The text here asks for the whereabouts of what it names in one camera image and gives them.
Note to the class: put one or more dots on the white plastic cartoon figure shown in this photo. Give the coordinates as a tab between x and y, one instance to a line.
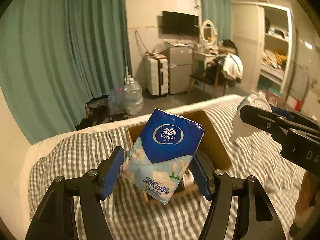
240	129

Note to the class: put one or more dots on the white oval vanity mirror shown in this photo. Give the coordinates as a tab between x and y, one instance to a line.
209	33

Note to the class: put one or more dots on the white hard suitcase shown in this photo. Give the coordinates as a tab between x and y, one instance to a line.
157	74

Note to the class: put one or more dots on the black wall television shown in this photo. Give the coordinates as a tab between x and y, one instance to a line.
176	23

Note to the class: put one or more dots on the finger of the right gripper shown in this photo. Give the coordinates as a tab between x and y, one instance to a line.
264	120
296	117

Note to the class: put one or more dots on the green window curtain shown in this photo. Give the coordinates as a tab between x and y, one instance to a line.
56	55

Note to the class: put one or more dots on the wooden dressing table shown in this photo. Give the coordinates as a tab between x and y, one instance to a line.
206	56

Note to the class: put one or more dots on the silver mini fridge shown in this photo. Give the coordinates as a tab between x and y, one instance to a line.
180	67

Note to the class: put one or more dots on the black bags on floor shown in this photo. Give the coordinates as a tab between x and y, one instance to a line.
103	110

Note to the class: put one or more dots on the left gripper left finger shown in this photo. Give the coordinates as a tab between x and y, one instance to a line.
55	215

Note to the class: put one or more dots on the grey checkered bed duvet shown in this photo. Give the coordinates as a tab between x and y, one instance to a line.
128	215

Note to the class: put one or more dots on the blue Vinda tissue pack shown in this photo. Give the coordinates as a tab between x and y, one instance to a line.
162	153

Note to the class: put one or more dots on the white open wardrobe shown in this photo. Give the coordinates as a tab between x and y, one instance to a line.
264	36

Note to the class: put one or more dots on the wooden chair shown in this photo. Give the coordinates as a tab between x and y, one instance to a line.
209	78

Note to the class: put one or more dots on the green curtain by mirror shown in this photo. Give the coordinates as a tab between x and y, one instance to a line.
219	13

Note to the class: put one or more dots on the white towel on chair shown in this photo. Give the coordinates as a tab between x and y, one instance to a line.
232	68

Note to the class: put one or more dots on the red bottle on floor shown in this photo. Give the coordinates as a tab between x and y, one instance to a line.
298	105

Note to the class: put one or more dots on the large clear water jug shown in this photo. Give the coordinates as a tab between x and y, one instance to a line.
133	100

